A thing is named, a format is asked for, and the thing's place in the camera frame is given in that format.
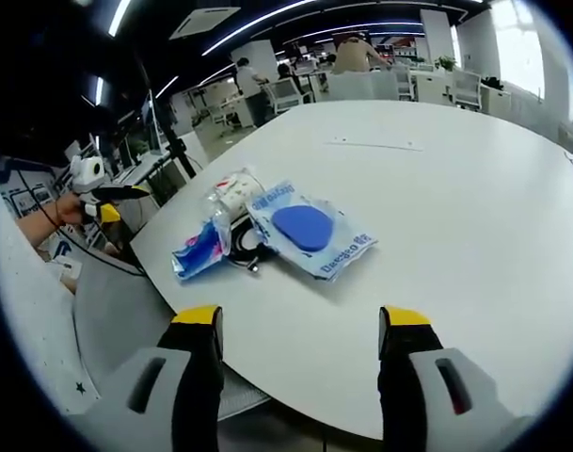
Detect person's left hand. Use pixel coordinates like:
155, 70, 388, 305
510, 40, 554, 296
56, 192, 88, 226

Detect white star-print cloth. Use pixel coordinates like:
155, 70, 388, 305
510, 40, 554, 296
0, 187, 102, 418

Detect ceiling air conditioner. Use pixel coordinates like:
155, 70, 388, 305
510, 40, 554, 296
168, 8, 234, 41

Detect grey chair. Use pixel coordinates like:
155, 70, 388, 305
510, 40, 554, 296
72, 261, 271, 421

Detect white low cabinet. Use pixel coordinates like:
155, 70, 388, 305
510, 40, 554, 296
478, 86, 513, 117

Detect printed white cup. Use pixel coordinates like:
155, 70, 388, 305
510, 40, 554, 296
204, 165, 264, 223

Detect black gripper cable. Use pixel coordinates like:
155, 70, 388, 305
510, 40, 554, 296
10, 182, 149, 277

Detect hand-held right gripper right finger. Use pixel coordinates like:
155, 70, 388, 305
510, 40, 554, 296
377, 304, 535, 452

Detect black tripod stand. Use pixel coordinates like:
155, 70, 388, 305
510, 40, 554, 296
137, 46, 199, 181

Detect white cable cover strip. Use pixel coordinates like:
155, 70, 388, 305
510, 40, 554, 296
323, 136, 426, 153

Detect blue and pink packet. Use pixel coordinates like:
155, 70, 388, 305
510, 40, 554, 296
170, 218, 234, 283

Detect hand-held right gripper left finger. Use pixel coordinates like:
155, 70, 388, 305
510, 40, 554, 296
72, 304, 225, 452

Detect white mesh office chair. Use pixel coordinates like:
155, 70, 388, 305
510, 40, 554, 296
265, 76, 316, 115
449, 69, 484, 112

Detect blue pad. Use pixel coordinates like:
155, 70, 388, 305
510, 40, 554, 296
245, 180, 379, 284

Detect white round table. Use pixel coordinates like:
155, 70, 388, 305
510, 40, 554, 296
128, 99, 573, 442

